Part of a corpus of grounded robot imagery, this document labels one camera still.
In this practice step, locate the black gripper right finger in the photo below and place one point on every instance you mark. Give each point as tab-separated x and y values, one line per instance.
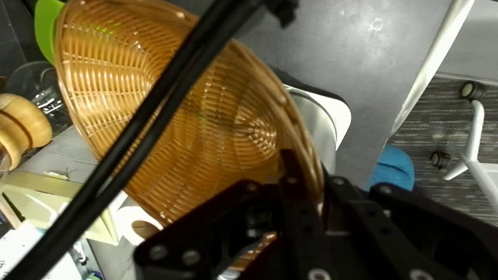
415	243

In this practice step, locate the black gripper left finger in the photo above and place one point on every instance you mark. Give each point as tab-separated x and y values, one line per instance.
250	233

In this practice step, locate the woven wicker basket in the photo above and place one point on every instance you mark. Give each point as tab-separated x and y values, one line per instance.
223	134

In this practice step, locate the green plastic bowl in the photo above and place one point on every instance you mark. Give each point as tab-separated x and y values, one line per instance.
48	25

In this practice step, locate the blue office chair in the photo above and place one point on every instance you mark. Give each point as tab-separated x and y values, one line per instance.
395	168

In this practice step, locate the white paper roll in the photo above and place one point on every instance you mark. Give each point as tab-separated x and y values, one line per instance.
130	218

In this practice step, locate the white chair base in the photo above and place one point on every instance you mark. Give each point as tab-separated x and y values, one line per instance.
476	134

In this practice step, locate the beige paper folder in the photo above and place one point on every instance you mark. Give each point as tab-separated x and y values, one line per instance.
48	195

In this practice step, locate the white cardboard box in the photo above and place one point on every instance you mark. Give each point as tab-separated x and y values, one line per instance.
26	254

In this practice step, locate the round wooden piece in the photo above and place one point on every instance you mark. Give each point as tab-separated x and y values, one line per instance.
24	126

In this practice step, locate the glass jar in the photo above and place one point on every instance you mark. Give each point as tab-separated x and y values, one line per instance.
40	87

